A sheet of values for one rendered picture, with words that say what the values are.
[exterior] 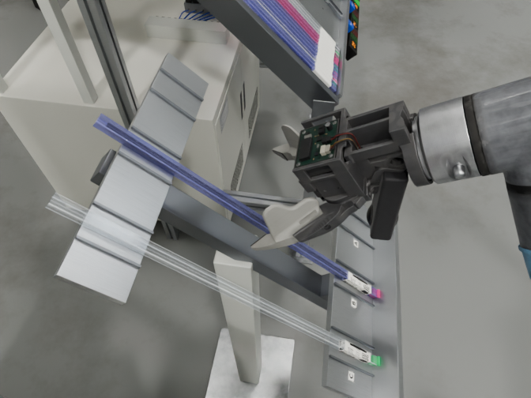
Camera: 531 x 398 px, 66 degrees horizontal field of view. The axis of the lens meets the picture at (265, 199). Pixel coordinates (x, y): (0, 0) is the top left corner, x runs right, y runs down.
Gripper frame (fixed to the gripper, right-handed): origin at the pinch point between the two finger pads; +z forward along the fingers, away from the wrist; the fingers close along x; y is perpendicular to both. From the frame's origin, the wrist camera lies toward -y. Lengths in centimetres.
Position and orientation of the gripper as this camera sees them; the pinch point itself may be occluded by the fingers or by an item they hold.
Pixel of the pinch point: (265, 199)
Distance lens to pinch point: 51.5
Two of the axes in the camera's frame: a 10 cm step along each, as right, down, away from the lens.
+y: -5.4, -5.5, -6.4
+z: -8.2, 1.9, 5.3
